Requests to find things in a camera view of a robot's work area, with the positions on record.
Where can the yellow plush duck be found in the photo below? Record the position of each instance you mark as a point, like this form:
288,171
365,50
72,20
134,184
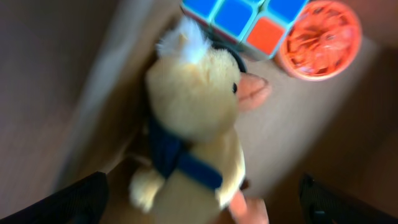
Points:
197,168

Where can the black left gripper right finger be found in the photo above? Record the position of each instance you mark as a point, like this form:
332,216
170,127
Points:
321,204

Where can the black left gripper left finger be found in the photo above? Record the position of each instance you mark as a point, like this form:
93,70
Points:
82,202

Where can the multicolour puzzle cube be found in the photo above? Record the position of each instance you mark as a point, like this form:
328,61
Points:
254,27

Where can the orange round ball toy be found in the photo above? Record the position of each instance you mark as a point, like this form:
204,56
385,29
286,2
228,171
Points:
323,42

